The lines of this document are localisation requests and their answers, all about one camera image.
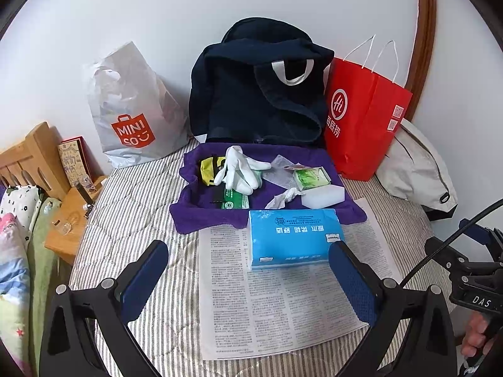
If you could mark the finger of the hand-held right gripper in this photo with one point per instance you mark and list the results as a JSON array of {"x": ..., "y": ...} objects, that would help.
[
  {"x": 444, "y": 255},
  {"x": 481, "y": 237}
]

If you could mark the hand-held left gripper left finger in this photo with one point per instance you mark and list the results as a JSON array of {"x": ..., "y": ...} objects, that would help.
[{"x": 145, "y": 275}]

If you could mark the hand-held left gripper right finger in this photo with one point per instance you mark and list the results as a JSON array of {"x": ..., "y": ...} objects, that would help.
[{"x": 353, "y": 282}]

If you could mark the blue tissue pack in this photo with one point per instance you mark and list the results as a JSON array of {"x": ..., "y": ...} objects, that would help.
[{"x": 290, "y": 239}]

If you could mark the purple towel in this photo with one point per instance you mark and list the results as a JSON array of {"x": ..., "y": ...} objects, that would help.
[{"x": 204, "y": 220}]

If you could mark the white sponge block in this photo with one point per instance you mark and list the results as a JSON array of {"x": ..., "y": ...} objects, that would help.
[{"x": 324, "y": 197}]

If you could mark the white tissue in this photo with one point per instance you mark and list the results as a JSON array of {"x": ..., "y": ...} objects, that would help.
[{"x": 289, "y": 195}]

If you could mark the green tissue pack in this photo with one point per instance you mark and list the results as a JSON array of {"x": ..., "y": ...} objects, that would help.
[{"x": 310, "y": 178}]

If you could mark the green packet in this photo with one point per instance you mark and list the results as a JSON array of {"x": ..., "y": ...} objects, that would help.
[{"x": 235, "y": 200}]

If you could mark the yellow Adidas pouch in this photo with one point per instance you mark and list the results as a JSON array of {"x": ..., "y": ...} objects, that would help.
[{"x": 208, "y": 169}]

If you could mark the white glove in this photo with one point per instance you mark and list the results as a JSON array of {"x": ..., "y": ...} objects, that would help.
[{"x": 235, "y": 169}]

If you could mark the person's right hand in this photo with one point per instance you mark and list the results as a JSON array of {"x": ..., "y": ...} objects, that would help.
[{"x": 475, "y": 335}]

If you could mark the striped bed sheet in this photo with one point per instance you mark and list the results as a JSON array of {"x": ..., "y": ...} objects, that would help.
[{"x": 137, "y": 220}]

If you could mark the newspaper sheet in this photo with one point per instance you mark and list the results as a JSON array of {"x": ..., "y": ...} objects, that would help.
[{"x": 275, "y": 314}]

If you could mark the wooden nightstand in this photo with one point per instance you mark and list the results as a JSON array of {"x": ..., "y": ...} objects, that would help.
[{"x": 66, "y": 243}]

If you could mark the clear glass bottle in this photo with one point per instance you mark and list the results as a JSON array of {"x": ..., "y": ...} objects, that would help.
[{"x": 61, "y": 227}]

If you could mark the light green blanket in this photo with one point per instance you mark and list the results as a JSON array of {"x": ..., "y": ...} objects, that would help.
[{"x": 39, "y": 263}]

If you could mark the colourful printed quilt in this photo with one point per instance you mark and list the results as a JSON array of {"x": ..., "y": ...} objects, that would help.
[{"x": 11, "y": 282}]

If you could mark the brown patterned book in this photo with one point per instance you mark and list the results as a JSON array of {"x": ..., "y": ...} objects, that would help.
[{"x": 72, "y": 161}]

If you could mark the red paper bag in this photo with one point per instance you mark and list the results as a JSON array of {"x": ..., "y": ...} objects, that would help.
[{"x": 361, "y": 141}]

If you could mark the white floral pillow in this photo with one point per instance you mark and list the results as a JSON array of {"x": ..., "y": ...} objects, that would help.
[{"x": 17, "y": 208}]

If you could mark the wooden headboard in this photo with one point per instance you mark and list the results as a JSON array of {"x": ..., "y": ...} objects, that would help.
[{"x": 35, "y": 153}]

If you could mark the white plastic shopping bag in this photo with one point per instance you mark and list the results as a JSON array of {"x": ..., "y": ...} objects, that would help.
[{"x": 129, "y": 102}]

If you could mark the navy fabric tote bag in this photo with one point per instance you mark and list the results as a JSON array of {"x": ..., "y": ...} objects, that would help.
[{"x": 235, "y": 98}]

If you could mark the wooden door frame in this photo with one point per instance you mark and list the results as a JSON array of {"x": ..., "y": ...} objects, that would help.
[{"x": 426, "y": 27}]

